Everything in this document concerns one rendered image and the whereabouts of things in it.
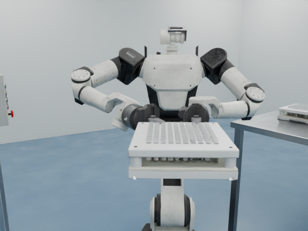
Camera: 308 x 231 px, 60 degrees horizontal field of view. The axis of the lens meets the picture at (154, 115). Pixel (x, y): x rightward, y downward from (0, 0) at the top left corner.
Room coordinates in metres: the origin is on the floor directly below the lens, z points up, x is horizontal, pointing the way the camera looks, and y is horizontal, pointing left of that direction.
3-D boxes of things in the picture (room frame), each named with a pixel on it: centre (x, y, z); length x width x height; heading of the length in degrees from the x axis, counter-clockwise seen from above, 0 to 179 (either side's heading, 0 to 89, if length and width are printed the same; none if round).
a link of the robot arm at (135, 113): (0.87, 0.04, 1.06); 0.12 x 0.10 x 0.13; 30
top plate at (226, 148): (0.68, -0.07, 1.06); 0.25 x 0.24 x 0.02; 88
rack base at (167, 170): (0.68, -0.07, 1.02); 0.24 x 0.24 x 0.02; 88
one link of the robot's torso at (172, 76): (1.36, -0.09, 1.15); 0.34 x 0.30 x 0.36; 89
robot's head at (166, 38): (1.30, -0.08, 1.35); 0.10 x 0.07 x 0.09; 89
